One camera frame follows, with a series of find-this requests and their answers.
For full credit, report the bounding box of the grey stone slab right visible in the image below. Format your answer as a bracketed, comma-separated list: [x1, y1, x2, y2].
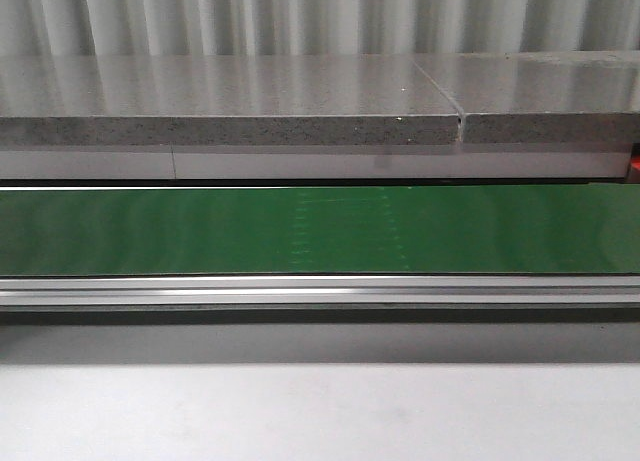
[414, 51, 639, 146]

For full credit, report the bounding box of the grey stone slab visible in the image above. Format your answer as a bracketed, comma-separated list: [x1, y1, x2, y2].
[1, 55, 458, 146]
[414, 51, 639, 146]

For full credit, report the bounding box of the green conveyor belt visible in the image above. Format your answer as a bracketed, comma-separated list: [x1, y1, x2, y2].
[1, 183, 639, 277]

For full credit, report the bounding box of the grey stone slab left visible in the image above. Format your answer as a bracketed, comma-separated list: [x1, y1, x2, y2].
[1, 55, 458, 146]

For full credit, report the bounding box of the white panel under slabs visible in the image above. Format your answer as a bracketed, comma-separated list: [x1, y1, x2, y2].
[1, 143, 631, 180]

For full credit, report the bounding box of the red object at right edge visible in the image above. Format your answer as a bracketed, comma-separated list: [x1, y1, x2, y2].
[626, 143, 640, 184]

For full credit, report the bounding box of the white corrugated curtain backdrop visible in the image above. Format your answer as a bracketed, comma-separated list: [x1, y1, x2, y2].
[1, 0, 639, 56]

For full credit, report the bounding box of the aluminium conveyor side rail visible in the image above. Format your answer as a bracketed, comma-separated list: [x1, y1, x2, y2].
[1, 274, 639, 325]

